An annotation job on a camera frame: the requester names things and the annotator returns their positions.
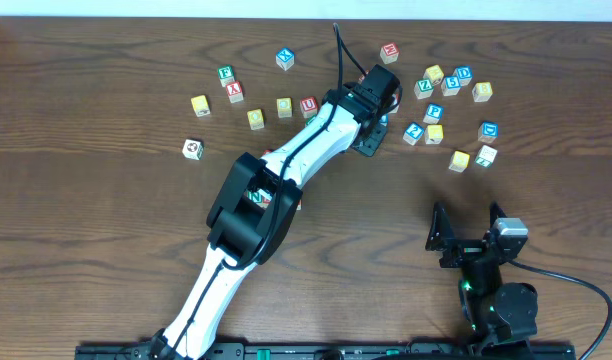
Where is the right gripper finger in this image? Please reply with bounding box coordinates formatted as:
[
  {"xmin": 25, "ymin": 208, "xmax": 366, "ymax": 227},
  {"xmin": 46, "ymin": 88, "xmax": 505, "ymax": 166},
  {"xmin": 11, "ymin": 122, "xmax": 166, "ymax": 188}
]
[
  {"xmin": 489, "ymin": 202, "xmax": 506, "ymax": 235},
  {"xmin": 425, "ymin": 202, "xmax": 455, "ymax": 251}
]

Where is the green N block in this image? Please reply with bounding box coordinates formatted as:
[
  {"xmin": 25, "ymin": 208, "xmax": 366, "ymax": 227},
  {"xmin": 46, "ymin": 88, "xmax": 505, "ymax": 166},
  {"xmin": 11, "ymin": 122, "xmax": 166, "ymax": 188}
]
[{"xmin": 247, "ymin": 191, "xmax": 267, "ymax": 208}]

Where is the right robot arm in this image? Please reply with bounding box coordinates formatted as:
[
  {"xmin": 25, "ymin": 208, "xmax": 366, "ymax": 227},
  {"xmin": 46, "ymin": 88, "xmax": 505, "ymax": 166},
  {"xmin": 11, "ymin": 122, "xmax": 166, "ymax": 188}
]
[{"xmin": 425, "ymin": 202, "xmax": 538, "ymax": 359}]

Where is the blue 2 block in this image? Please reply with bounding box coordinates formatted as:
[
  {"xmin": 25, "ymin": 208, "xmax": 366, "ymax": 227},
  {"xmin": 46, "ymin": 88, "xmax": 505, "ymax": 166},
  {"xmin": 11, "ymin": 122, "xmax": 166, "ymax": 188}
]
[{"xmin": 403, "ymin": 122, "xmax": 425, "ymax": 146}]

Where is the white green Z block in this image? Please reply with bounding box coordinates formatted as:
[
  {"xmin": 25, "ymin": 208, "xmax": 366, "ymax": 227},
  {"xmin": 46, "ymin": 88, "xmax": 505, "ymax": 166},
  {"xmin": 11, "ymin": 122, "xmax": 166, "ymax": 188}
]
[{"xmin": 475, "ymin": 145, "xmax": 497, "ymax": 168}]

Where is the green B block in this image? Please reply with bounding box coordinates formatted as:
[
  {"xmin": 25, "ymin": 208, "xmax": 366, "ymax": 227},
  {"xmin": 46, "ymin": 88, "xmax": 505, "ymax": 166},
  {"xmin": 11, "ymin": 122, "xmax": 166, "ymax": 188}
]
[{"xmin": 305, "ymin": 115, "xmax": 317, "ymax": 127}]

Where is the yellow block lower right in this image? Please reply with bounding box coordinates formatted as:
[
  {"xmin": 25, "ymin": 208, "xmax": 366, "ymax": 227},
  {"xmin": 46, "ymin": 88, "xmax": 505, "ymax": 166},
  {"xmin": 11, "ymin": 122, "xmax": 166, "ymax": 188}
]
[{"xmin": 448, "ymin": 150, "xmax": 471, "ymax": 173}]

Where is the yellow block beside 2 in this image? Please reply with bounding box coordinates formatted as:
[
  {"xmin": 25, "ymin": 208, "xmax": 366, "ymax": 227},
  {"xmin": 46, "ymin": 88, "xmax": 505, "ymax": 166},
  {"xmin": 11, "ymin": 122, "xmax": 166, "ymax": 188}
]
[{"xmin": 424, "ymin": 124, "xmax": 444, "ymax": 145}]

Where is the blue P block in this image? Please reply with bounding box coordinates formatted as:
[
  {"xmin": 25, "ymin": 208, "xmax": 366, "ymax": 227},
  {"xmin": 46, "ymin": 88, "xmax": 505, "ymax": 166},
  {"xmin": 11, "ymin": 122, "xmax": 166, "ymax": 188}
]
[{"xmin": 423, "ymin": 103, "xmax": 444, "ymax": 124}]

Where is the red H block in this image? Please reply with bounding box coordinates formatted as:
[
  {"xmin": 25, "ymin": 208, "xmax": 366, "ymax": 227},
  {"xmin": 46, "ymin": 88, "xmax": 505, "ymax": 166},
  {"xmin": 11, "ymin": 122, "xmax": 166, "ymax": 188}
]
[{"xmin": 380, "ymin": 42, "xmax": 400, "ymax": 64}]

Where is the blue D block lower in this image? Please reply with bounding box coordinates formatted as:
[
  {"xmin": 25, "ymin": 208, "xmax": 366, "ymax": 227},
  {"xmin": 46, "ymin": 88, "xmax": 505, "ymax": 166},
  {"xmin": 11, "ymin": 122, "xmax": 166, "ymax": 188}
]
[{"xmin": 478, "ymin": 121, "xmax": 499, "ymax": 144}]

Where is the blue d block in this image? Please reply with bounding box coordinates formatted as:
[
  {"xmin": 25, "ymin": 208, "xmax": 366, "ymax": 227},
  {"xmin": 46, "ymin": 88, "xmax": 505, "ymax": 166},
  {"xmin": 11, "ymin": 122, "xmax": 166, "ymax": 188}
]
[
  {"xmin": 478, "ymin": 121, "xmax": 499, "ymax": 144},
  {"xmin": 453, "ymin": 66, "xmax": 473, "ymax": 87}
]

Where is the yellow block top right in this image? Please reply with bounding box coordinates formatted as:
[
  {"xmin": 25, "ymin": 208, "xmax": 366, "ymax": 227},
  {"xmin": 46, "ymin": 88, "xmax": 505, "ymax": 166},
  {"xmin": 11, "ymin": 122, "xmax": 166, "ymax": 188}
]
[{"xmin": 423, "ymin": 65, "xmax": 444, "ymax": 86}]

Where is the blue 5 block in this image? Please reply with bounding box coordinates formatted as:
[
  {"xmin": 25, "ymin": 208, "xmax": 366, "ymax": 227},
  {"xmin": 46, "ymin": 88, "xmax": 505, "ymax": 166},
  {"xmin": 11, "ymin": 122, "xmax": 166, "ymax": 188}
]
[{"xmin": 441, "ymin": 76, "xmax": 461, "ymax": 96}]

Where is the yellow block centre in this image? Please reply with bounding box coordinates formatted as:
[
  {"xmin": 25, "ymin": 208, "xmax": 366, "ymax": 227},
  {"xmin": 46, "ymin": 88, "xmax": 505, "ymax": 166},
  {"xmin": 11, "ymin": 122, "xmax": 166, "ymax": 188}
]
[{"xmin": 276, "ymin": 97, "xmax": 292, "ymax": 118}]

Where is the blue D block upper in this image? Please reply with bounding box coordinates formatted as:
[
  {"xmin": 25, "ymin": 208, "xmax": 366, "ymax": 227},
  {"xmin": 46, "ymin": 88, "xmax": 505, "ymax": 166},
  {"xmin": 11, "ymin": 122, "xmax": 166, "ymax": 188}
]
[{"xmin": 453, "ymin": 66, "xmax": 473, "ymax": 87}]

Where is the blue X block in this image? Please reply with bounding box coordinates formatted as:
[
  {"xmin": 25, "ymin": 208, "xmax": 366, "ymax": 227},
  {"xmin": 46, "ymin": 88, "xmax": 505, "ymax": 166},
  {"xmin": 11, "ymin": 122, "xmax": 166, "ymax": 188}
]
[{"xmin": 275, "ymin": 48, "xmax": 295, "ymax": 71}]

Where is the yellow block far right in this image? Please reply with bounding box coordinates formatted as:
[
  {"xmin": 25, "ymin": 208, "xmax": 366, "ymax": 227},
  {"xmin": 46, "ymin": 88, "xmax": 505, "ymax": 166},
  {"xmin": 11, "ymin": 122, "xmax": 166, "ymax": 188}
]
[{"xmin": 472, "ymin": 82, "xmax": 494, "ymax": 103}]

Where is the yellow block left middle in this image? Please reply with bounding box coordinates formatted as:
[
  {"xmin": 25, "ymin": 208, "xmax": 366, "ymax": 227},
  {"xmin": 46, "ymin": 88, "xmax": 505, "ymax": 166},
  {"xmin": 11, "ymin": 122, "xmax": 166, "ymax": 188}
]
[{"xmin": 247, "ymin": 109, "xmax": 265, "ymax": 130}]

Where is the red Y block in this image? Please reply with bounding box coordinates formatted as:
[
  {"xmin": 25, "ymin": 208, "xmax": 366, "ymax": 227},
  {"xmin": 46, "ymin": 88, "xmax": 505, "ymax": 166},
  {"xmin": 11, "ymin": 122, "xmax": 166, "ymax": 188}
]
[{"xmin": 225, "ymin": 81, "xmax": 244, "ymax": 103}]

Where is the green F block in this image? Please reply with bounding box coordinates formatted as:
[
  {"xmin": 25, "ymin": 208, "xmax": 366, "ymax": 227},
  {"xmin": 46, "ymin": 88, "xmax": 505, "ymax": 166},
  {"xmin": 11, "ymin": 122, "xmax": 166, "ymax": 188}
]
[{"xmin": 217, "ymin": 65, "xmax": 235, "ymax": 87}]

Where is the yellow block far left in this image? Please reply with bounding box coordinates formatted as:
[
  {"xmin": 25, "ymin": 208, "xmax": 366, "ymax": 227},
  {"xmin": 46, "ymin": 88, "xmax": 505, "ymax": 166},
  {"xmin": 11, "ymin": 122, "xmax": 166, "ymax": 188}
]
[{"xmin": 191, "ymin": 95, "xmax": 210, "ymax": 117}]

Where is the white symbol block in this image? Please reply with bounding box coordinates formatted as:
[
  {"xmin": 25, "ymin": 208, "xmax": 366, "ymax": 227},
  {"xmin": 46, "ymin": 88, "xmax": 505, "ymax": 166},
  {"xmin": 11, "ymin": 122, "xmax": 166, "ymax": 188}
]
[{"xmin": 182, "ymin": 139, "xmax": 204, "ymax": 160}]

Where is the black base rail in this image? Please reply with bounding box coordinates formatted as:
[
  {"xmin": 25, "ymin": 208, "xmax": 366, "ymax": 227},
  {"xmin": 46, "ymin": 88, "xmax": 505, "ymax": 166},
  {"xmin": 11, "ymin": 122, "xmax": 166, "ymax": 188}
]
[{"xmin": 74, "ymin": 340, "xmax": 577, "ymax": 360}]

